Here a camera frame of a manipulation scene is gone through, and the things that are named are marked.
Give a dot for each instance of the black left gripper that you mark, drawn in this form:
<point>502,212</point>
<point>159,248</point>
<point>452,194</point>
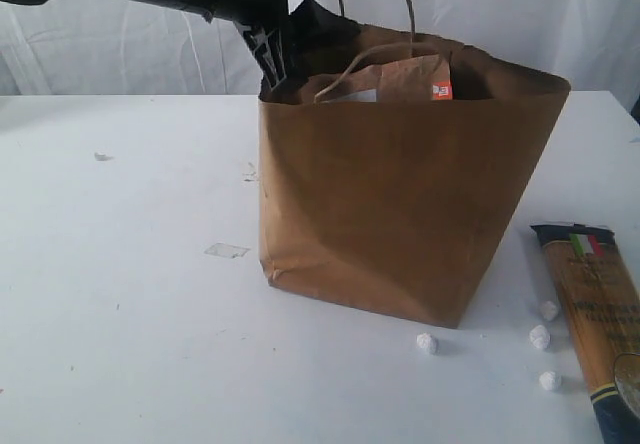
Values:
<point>327,41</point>

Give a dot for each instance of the spaghetti packet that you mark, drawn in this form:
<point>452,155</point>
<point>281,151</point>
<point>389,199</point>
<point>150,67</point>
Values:
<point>601,306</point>

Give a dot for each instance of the brown coffee pouch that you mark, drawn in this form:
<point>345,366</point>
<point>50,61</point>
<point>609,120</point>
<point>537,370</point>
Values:
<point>419,79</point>

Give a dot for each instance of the brown paper bag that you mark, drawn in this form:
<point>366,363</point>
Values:
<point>398,208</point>

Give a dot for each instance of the clear tape piece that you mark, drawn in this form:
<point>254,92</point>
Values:
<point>226,251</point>

